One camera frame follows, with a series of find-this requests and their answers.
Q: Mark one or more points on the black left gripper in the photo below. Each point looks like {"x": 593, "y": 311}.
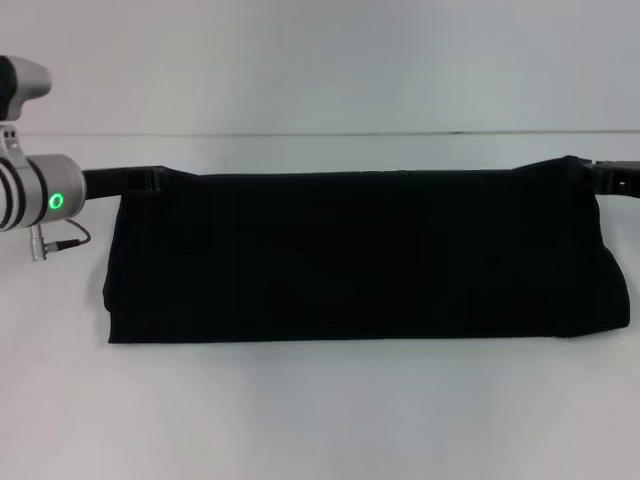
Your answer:
{"x": 107, "y": 182}

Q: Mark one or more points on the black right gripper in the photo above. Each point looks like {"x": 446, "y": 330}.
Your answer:
{"x": 622, "y": 179}

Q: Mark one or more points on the black t-shirt with FREE print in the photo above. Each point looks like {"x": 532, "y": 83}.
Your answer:
{"x": 350, "y": 260}

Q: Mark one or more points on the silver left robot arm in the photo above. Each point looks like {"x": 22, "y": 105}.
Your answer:
{"x": 40, "y": 180}

